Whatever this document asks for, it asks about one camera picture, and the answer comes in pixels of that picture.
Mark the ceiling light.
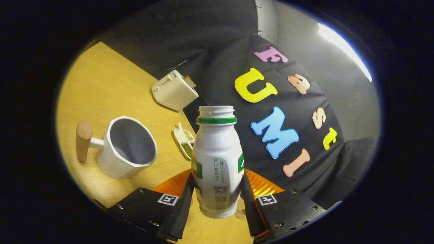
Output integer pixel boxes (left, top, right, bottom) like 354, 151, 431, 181
318, 22, 373, 82

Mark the black backdrop cloth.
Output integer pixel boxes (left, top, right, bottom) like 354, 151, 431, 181
98, 0, 377, 209

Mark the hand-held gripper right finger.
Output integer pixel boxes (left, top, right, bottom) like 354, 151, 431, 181
242, 168, 327, 242

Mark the white toaster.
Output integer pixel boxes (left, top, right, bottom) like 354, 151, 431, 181
151, 70, 199, 113

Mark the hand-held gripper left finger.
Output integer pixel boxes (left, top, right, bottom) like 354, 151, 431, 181
106, 169, 195, 242

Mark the wooden table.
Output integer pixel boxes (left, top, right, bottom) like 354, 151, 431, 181
56, 41, 255, 244

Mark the white divided dish with beans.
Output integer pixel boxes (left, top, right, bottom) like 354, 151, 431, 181
173, 122, 196, 160

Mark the white cup with wooden handle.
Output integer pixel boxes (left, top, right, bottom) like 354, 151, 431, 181
76, 116, 158, 180

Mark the white juice bottle green label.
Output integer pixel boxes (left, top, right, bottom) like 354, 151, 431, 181
191, 105, 245, 219

